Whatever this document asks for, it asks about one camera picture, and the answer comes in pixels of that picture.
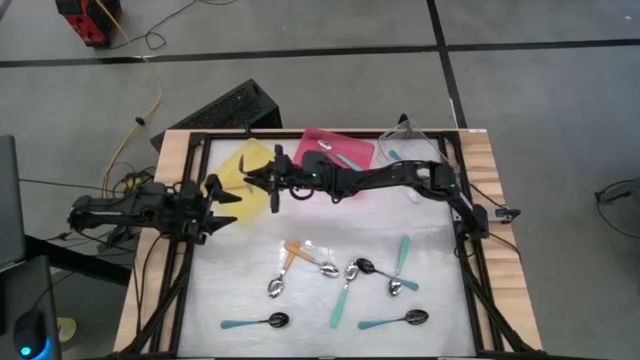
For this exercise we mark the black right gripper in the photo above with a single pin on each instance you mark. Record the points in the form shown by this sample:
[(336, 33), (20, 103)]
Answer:
[(292, 175)]

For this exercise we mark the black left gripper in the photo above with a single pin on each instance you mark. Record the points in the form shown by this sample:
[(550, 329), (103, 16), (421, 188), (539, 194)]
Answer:
[(190, 215)]

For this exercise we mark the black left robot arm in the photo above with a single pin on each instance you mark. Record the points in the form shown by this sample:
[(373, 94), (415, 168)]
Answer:
[(125, 212)]

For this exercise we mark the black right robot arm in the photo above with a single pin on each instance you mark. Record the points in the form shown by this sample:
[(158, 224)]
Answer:
[(390, 175)]

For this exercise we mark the yellow plastic bin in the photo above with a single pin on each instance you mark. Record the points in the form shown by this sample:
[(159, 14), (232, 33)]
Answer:
[(225, 170)]

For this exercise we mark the white glossy work sheet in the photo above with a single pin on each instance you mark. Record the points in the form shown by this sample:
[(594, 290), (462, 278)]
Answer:
[(235, 295)]

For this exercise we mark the pink plastic bin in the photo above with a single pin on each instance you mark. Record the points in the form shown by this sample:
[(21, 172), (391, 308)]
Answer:
[(350, 145)]

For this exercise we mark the black desk beam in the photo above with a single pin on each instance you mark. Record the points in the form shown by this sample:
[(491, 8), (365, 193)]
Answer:
[(75, 260)]

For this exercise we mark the clear plastic bin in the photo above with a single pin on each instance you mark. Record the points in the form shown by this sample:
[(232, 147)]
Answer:
[(415, 142)]

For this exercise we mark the round yellow floor sticker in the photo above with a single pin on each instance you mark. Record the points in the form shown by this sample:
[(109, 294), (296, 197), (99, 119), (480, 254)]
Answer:
[(67, 330)]

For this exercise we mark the black side desk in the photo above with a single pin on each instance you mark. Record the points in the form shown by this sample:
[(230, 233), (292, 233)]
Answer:
[(30, 285)]

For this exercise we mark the grey monitor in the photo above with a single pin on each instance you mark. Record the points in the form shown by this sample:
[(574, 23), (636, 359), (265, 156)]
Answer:
[(10, 200)]

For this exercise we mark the black computer mouse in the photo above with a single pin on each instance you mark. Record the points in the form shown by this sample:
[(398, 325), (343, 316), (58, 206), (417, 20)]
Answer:
[(29, 332)]

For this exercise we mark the red and black box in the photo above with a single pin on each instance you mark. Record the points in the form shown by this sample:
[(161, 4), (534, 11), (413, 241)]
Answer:
[(85, 22)]

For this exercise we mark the grey metal clamp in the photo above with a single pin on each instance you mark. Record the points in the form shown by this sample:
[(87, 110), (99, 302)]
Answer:
[(506, 214)]

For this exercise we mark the black metal table frame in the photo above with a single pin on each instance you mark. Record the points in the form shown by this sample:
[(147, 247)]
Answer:
[(235, 135)]

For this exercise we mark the black pointed bracket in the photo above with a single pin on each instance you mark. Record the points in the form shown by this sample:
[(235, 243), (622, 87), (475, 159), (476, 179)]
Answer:
[(402, 121)]

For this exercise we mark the silver frame bracket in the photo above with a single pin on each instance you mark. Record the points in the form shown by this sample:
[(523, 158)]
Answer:
[(456, 215)]

